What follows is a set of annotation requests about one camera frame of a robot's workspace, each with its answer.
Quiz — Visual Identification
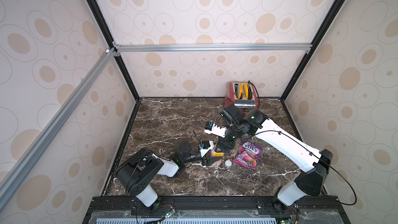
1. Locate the red and steel toaster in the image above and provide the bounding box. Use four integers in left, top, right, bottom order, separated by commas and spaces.
224, 81, 259, 113

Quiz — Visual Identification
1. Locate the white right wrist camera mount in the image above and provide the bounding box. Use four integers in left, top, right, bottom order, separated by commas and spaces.
204, 121, 227, 138

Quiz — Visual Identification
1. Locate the aluminium horizontal frame bar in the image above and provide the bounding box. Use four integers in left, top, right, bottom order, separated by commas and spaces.
113, 43, 313, 55

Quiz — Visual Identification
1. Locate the black right camera cable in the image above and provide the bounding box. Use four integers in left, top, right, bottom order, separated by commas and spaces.
194, 114, 215, 131

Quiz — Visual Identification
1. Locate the purple candy bag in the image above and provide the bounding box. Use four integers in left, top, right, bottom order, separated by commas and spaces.
232, 142, 263, 170

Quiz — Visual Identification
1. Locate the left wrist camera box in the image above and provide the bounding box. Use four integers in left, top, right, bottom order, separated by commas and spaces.
199, 141, 214, 158

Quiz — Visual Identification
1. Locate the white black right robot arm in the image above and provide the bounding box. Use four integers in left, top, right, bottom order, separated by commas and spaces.
205, 104, 333, 212

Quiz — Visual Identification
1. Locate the yellow toy toast slice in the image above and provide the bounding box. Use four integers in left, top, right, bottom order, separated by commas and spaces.
243, 83, 250, 100
235, 83, 243, 100

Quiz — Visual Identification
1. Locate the clear pink drink bottle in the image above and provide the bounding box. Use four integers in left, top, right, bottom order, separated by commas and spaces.
210, 149, 223, 167

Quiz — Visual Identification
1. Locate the aluminium diagonal frame bar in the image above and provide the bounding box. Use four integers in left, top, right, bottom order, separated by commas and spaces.
1, 47, 117, 211

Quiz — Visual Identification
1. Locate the black toaster power cable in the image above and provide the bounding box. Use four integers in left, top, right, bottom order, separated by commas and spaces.
247, 80, 261, 111

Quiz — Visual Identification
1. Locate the white loose bottle cap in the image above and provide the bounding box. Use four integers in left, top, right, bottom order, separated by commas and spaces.
225, 160, 232, 167

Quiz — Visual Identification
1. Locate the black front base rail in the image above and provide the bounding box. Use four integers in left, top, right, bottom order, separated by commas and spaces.
83, 196, 350, 224

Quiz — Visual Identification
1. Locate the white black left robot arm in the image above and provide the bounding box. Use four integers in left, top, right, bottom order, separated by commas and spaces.
116, 141, 223, 209

